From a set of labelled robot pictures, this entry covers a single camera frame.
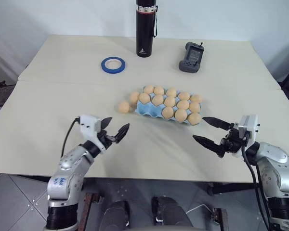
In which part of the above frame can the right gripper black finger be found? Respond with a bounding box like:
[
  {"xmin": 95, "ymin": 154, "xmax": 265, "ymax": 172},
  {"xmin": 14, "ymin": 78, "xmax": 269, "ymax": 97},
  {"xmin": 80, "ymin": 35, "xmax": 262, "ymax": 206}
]
[
  {"xmin": 202, "ymin": 116, "xmax": 232, "ymax": 131},
  {"xmin": 192, "ymin": 134, "xmax": 224, "ymax": 158}
]

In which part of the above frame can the black thermos bottle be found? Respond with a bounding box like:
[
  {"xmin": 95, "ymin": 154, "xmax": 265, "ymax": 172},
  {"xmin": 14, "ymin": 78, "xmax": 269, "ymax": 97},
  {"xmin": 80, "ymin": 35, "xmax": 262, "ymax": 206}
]
[{"xmin": 135, "ymin": 0, "xmax": 159, "ymax": 58}]

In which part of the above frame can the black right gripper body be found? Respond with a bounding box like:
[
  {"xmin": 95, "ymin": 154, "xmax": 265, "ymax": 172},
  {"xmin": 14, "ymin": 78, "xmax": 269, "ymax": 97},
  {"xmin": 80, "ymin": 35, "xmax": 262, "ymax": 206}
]
[{"xmin": 218, "ymin": 122, "xmax": 252, "ymax": 154}]

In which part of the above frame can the blue egg carton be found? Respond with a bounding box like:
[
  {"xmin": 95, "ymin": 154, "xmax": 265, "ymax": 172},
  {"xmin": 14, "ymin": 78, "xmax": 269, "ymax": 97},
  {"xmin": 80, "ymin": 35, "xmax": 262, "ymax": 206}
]
[{"xmin": 134, "ymin": 85, "xmax": 204, "ymax": 126}]

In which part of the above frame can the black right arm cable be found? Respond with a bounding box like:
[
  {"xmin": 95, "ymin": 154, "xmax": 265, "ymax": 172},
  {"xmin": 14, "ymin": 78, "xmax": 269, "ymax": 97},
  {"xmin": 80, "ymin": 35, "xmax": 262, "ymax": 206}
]
[{"xmin": 240, "ymin": 138, "xmax": 272, "ymax": 231}]

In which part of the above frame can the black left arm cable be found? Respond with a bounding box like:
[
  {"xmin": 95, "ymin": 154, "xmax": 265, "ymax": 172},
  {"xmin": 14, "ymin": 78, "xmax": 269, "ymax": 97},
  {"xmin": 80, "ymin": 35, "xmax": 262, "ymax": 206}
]
[{"xmin": 61, "ymin": 117, "xmax": 81, "ymax": 158}]

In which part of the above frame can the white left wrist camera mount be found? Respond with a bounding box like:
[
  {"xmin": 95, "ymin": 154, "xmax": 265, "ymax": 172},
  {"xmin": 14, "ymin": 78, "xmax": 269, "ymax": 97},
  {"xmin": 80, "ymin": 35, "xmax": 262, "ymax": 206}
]
[{"xmin": 79, "ymin": 115, "xmax": 106, "ymax": 153}]

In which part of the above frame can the blue tape roll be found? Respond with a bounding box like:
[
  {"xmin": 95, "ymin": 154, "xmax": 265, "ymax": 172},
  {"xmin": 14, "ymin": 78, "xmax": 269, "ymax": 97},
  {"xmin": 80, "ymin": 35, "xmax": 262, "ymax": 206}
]
[{"xmin": 101, "ymin": 56, "xmax": 127, "ymax": 75}]

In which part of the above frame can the black table frame bar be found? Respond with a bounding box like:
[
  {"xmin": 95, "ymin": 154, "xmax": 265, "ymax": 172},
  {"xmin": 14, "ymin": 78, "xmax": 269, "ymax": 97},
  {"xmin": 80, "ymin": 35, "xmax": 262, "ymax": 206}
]
[{"xmin": 206, "ymin": 181, "xmax": 259, "ymax": 196}]

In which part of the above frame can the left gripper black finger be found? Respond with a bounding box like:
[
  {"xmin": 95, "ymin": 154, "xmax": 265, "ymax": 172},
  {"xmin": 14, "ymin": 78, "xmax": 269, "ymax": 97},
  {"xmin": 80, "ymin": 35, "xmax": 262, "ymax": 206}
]
[
  {"xmin": 101, "ymin": 117, "xmax": 113, "ymax": 132},
  {"xmin": 114, "ymin": 123, "xmax": 131, "ymax": 144}
]

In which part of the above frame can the rusty metal frame bar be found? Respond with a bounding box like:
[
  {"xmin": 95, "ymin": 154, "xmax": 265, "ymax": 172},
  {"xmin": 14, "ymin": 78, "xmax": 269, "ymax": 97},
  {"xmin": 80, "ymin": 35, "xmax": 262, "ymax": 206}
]
[
  {"xmin": 79, "ymin": 192, "xmax": 105, "ymax": 231},
  {"xmin": 210, "ymin": 206, "xmax": 230, "ymax": 231}
]

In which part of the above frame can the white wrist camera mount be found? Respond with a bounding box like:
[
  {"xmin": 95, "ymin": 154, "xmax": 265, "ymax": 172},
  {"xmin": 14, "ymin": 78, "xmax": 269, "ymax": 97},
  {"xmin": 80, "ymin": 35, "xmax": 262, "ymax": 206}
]
[
  {"xmin": 79, "ymin": 115, "xmax": 106, "ymax": 153},
  {"xmin": 235, "ymin": 115, "xmax": 259, "ymax": 158}
]

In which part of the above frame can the white floor cable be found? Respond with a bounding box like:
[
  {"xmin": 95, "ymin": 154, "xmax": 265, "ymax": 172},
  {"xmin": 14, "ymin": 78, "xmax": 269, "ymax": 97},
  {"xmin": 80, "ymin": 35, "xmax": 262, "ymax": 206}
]
[{"xmin": 185, "ymin": 203, "xmax": 209, "ymax": 215}]

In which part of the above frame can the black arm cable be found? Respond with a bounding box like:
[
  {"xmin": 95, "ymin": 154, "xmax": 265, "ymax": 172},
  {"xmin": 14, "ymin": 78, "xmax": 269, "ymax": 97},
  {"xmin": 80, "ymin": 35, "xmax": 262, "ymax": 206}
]
[
  {"xmin": 240, "ymin": 138, "xmax": 272, "ymax": 231},
  {"xmin": 61, "ymin": 117, "xmax": 81, "ymax": 158}
]

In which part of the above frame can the dark rounded shape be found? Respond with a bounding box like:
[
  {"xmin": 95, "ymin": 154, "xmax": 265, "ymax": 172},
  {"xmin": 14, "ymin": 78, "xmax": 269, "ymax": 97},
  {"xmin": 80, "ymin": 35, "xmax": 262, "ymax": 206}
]
[{"xmin": 151, "ymin": 195, "xmax": 194, "ymax": 228}]

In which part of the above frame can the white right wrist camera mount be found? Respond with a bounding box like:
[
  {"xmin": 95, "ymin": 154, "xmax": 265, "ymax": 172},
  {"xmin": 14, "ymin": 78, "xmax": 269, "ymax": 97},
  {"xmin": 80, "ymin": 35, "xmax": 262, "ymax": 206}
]
[{"xmin": 235, "ymin": 115, "xmax": 259, "ymax": 158}]

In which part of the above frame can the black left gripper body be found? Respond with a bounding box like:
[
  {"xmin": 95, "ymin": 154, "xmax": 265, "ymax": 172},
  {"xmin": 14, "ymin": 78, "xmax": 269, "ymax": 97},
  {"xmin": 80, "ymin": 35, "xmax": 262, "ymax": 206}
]
[{"xmin": 97, "ymin": 129, "xmax": 118, "ymax": 150}]

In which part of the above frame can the grey handheld remote controller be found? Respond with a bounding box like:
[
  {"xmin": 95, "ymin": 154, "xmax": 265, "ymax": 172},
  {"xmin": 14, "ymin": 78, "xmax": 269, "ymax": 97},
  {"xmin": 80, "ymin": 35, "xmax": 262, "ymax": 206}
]
[{"xmin": 178, "ymin": 41, "xmax": 206, "ymax": 74}]

